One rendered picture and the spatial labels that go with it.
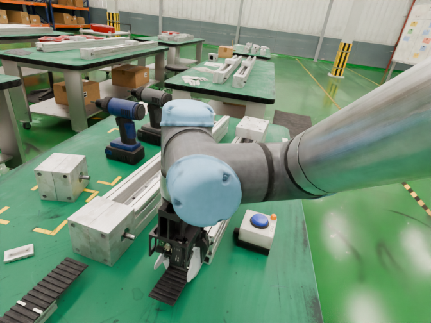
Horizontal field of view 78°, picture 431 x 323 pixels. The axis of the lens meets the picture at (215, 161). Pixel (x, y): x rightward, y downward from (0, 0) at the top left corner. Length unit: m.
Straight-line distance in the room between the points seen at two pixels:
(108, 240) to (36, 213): 0.29
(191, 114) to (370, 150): 0.22
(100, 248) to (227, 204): 0.39
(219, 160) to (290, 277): 0.44
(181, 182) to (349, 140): 0.15
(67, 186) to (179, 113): 0.52
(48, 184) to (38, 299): 0.34
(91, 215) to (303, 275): 0.48
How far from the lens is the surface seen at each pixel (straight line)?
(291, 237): 0.76
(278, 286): 0.64
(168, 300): 0.55
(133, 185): 0.75
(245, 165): 0.29
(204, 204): 0.27
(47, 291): 0.59
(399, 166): 0.21
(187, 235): 0.47
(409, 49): 6.54
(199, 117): 0.35
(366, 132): 0.21
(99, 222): 0.60
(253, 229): 0.65
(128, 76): 4.36
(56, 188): 0.83
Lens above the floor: 1.26
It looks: 28 degrees down
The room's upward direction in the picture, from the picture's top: 7 degrees clockwise
